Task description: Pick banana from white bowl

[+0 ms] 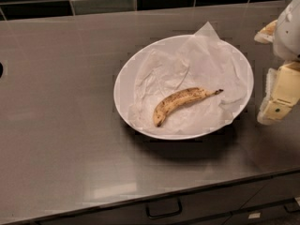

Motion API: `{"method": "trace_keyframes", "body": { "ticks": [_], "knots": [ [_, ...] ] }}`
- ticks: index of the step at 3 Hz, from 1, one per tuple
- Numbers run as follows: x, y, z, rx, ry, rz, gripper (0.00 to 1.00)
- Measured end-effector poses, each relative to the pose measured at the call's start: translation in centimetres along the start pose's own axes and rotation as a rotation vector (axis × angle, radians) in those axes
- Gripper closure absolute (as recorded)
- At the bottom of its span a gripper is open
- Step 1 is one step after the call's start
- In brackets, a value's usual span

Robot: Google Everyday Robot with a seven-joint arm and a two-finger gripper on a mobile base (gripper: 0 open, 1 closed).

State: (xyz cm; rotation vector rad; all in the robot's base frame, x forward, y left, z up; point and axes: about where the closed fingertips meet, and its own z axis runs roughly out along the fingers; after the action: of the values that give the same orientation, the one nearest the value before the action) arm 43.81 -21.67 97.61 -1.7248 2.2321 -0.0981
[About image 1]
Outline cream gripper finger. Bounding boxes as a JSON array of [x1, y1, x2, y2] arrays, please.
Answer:
[[254, 20, 277, 44], [257, 62, 300, 125]]

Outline white bowl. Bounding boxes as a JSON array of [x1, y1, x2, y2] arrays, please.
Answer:
[[113, 35, 254, 140]]

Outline dark cabinet drawer front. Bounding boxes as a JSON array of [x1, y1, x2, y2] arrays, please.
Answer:
[[40, 172, 300, 225]]

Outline spotted yellow banana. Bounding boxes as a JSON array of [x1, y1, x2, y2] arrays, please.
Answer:
[[153, 87, 223, 128]]

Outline white crumpled paper liner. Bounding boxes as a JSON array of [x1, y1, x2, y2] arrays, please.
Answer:
[[128, 23, 251, 137]]

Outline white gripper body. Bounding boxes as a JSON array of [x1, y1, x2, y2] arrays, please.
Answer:
[[273, 0, 300, 61]]

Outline white label sticker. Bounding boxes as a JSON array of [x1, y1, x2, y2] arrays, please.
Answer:
[[248, 213, 261, 219]]

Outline black drawer handle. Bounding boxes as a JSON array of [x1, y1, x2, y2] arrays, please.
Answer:
[[145, 199, 183, 219]]

